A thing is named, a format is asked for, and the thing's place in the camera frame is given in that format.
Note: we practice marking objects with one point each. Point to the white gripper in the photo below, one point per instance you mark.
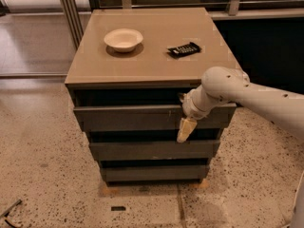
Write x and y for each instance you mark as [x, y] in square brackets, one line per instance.
[191, 108]

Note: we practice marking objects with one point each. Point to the grey top drawer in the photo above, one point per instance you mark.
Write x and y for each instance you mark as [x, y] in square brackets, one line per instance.
[129, 118]

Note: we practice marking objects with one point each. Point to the grey drawer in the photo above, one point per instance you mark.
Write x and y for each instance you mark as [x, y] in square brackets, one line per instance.
[155, 173]
[129, 118]
[130, 151]

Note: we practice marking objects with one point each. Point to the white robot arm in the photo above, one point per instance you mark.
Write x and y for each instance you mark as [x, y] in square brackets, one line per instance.
[220, 85]

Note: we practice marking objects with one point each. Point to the grey middle drawer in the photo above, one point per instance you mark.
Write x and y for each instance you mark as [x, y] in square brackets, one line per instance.
[130, 151]

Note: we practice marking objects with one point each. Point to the grey drawer cabinet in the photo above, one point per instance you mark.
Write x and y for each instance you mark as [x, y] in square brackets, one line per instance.
[148, 75]

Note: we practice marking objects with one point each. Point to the grey bottom drawer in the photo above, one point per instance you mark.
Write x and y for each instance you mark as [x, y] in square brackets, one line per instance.
[155, 173]

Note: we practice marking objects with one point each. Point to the black remote control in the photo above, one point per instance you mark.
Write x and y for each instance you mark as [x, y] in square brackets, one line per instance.
[184, 50]

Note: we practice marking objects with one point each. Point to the white bowl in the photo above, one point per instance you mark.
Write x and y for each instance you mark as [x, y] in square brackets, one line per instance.
[123, 39]

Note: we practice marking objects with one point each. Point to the black floor tag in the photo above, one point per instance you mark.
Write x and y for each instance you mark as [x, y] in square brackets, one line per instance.
[118, 208]

